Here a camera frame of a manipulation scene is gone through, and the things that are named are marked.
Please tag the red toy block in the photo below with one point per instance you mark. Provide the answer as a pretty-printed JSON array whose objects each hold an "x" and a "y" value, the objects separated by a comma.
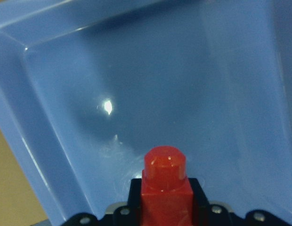
[{"x": 166, "y": 194}]

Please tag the blue plastic tray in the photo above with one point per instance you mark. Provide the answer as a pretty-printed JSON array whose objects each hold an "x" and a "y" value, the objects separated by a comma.
[{"x": 88, "y": 87}]

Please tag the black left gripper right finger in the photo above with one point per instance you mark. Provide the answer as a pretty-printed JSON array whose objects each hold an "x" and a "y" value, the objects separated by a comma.
[{"x": 202, "y": 214}]

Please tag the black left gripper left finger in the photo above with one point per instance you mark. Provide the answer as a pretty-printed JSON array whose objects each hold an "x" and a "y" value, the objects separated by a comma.
[{"x": 130, "y": 214}]

